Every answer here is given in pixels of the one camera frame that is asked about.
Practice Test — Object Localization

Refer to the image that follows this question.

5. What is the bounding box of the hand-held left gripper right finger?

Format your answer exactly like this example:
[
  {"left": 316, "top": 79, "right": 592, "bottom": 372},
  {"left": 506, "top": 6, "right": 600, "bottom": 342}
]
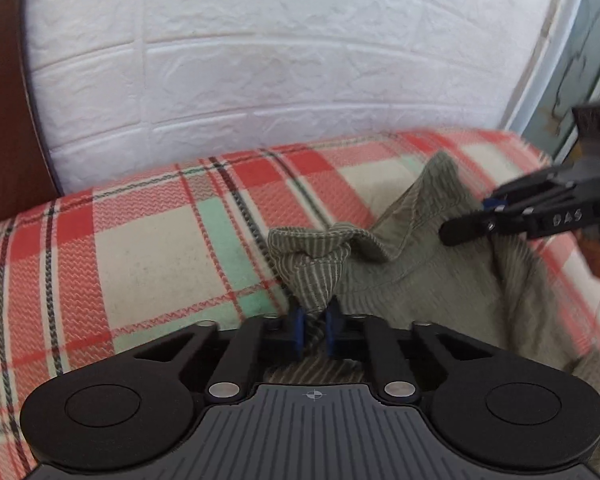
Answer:
[{"left": 325, "top": 300, "right": 483, "bottom": 406}]

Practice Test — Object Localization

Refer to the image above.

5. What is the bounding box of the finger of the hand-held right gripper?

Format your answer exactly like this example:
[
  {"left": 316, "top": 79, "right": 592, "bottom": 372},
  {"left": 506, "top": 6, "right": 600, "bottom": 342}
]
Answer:
[
  {"left": 439, "top": 205, "right": 533, "bottom": 248},
  {"left": 482, "top": 169, "right": 578, "bottom": 213}
]

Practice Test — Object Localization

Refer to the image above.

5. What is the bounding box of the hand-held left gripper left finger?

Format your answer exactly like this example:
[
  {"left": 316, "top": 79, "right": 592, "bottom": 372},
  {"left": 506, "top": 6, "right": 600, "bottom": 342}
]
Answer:
[{"left": 134, "top": 307, "right": 306, "bottom": 403}]

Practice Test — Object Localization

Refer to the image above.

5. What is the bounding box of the grey striped sweater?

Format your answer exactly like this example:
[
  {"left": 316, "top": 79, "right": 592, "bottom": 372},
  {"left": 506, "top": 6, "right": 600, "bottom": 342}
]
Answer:
[{"left": 267, "top": 151, "right": 600, "bottom": 461}]

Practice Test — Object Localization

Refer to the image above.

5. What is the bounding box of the frosted door with cartoon drawing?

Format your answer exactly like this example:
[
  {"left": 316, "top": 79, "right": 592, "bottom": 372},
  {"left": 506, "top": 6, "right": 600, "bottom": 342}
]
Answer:
[{"left": 500, "top": 0, "right": 600, "bottom": 161}]

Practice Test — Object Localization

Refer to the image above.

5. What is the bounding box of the red plaid blanket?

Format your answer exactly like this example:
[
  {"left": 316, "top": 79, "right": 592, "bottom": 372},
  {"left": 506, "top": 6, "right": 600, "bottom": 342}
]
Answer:
[{"left": 0, "top": 129, "right": 600, "bottom": 480}]

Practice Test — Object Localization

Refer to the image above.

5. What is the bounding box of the brown wooden headboard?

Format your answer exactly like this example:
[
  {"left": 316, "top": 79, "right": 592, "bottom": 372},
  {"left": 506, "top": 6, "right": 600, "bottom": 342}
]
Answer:
[{"left": 0, "top": 0, "right": 63, "bottom": 231}]

